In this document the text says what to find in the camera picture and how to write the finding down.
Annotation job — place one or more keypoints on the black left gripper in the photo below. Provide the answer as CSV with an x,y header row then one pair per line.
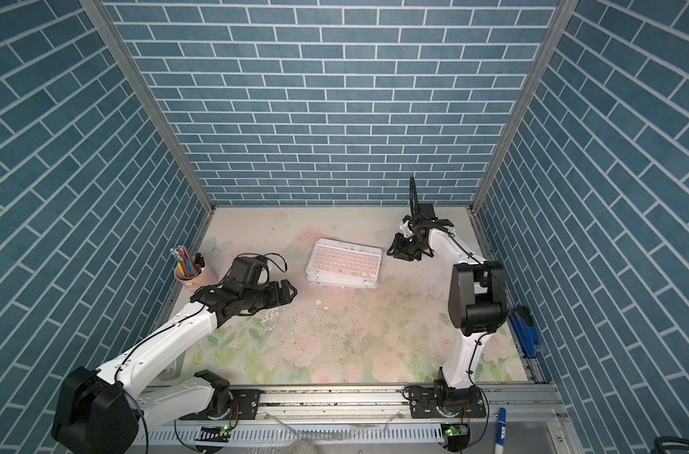
x,y
276,299

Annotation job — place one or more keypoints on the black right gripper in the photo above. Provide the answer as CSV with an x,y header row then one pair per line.
x,y
398,252

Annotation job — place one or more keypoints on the pink keyboard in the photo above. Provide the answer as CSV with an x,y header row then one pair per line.
x,y
337,257

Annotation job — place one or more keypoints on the white key keyboard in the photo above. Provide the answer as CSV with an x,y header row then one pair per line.
x,y
341,280

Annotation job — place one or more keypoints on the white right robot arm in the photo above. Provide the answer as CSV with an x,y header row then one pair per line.
x,y
477,308

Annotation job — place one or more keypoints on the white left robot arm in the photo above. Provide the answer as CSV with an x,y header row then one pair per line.
x,y
103,410

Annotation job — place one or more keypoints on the pink pen holder cup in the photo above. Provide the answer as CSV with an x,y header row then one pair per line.
x,y
205,277

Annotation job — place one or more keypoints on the coloured pens bundle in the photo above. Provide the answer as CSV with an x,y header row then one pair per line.
x,y
187,265

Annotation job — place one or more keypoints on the blue stapler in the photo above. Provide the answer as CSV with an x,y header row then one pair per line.
x,y
526,331

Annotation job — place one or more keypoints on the blue white marker pen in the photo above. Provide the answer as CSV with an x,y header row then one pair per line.
x,y
501,431

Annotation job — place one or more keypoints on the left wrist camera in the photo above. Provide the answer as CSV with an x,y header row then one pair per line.
x,y
245,270

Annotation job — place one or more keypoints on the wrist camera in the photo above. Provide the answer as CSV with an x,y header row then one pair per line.
x,y
425,213
245,270

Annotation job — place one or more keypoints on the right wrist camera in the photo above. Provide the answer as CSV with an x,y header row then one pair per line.
x,y
425,213

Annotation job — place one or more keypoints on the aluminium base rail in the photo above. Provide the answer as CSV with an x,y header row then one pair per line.
x,y
378,414

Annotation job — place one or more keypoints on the aluminium corner post right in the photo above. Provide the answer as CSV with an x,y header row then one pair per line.
x,y
554,32

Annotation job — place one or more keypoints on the aluminium corner post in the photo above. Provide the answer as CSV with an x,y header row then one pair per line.
x,y
554,32
104,25

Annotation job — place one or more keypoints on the aluminium corner post left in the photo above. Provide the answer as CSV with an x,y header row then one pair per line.
x,y
104,25

